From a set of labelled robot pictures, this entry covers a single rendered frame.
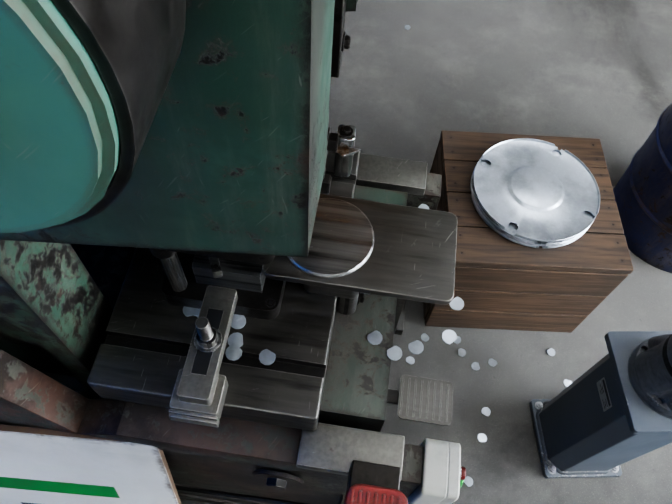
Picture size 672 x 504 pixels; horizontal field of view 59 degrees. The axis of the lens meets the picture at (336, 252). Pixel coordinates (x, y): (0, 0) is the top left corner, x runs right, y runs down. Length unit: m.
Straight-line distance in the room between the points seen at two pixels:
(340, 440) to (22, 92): 0.71
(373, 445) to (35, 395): 0.45
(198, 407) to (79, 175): 0.57
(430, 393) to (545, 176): 0.56
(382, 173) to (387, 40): 1.29
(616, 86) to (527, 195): 1.03
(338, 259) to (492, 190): 0.70
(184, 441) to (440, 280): 0.41
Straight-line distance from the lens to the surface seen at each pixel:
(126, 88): 0.19
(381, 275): 0.78
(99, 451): 0.98
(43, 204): 0.24
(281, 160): 0.37
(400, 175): 1.05
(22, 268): 0.69
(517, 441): 1.58
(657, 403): 1.19
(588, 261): 1.42
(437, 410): 1.38
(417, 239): 0.81
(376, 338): 0.88
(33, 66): 0.18
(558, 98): 2.25
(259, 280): 0.78
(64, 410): 0.93
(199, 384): 0.75
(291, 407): 0.78
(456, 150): 1.50
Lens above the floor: 1.46
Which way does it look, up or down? 59 degrees down
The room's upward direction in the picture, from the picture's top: 5 degrees clockwise
